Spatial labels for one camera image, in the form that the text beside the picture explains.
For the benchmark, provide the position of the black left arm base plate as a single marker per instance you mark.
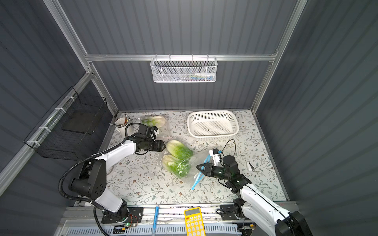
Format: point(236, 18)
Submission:
point(125, 215)

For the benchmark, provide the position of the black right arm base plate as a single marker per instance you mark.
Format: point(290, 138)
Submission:
point(227, 212)

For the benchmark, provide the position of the blue pen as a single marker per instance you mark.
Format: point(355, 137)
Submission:
point(155, 221)

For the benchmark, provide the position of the white perforated plastic basket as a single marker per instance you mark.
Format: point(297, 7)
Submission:
point(212, 124)

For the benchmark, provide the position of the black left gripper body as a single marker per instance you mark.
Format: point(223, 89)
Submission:
point(155, 145)

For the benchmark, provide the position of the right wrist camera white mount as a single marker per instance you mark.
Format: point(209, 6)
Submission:
point(215, 156)

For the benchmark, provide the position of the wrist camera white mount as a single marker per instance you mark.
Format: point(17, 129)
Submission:
point(215, 156)
point(154, 132)

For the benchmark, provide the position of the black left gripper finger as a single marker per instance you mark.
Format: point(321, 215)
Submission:
point(160, 149)
point(160, 142)

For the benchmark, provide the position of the yellow calculator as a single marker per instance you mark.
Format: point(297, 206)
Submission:
point(194, 222)

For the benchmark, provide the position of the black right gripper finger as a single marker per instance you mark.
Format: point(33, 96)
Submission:
point(205, 166)
point(207, 172)

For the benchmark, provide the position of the black wire mesh basket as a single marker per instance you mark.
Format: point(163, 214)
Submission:
point(74, 130)

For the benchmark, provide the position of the white wire wall basket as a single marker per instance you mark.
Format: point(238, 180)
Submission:
point(184, 71)

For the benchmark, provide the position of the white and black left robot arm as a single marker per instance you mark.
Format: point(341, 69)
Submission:
point(91, 181)

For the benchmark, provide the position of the chinese cabbage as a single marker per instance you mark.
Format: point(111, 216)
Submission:
point(178, 167)
point(179, 150)
point(158, 121)

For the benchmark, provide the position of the white cup pen holder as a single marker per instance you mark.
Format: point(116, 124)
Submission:
point(120, 125)

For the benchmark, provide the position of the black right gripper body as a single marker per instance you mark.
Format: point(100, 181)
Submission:
point(208, 169)

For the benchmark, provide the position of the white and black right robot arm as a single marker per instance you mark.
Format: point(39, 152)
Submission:
point(273, 219)

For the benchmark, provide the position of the white slotted cable duct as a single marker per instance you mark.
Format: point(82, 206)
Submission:
point(209, 229)

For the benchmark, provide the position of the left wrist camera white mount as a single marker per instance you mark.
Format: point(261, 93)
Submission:
point(154, 132)

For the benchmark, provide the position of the clear zip-top bag blue seal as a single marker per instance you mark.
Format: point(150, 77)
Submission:
point(194, 176)

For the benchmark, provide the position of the chinese cabbage in pink bag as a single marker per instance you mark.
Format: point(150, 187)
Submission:
point(158, 121)

